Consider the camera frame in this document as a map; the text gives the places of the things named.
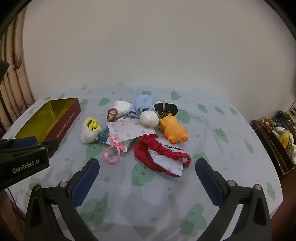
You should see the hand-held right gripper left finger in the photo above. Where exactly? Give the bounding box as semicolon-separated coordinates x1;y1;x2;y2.
24;158;100;241

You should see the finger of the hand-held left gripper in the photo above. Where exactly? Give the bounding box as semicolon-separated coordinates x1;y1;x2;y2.
0;136;38;150
0;140;59;159

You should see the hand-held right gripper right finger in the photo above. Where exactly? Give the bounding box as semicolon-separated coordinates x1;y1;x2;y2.
195;158;271;241

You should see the red tin box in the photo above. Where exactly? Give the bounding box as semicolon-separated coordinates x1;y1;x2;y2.
15;98;81;142

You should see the black hair clip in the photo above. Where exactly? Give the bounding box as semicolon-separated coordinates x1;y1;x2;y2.
154;99;178;118

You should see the white plush ball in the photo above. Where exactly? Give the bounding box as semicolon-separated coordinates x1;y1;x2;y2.
140;111;159;127

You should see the white yellow soft toy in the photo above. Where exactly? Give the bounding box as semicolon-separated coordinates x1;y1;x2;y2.
80;117;102;144

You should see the small red white soft toy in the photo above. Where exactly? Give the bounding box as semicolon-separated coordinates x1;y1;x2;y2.
107;108;119;122

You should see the teal packet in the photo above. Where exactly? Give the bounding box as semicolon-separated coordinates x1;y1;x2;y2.
97;126;112;145

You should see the red white sleep mask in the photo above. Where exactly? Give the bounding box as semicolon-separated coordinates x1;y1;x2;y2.
134;134;192;178

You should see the beige patterned curtain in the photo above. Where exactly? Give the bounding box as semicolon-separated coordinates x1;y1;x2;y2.
0;9;36;139

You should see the green cloud print tablecloth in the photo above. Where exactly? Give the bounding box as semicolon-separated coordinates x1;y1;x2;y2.
1;85;284;241

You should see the floral pouch with pink ribbon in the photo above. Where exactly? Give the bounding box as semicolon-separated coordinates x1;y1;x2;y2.
104;118;156;164

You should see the dark wooden cabinet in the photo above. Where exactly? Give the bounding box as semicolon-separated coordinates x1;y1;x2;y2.
252;119;296;175

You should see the brown daisy print pouch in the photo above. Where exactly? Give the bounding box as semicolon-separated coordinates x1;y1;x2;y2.
259;118;274;133

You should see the white rolled towel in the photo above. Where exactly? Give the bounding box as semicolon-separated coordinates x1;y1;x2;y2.
113;101;133;117

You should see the blue rolled towel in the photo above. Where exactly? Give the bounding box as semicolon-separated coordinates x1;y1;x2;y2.
129;95;156;119

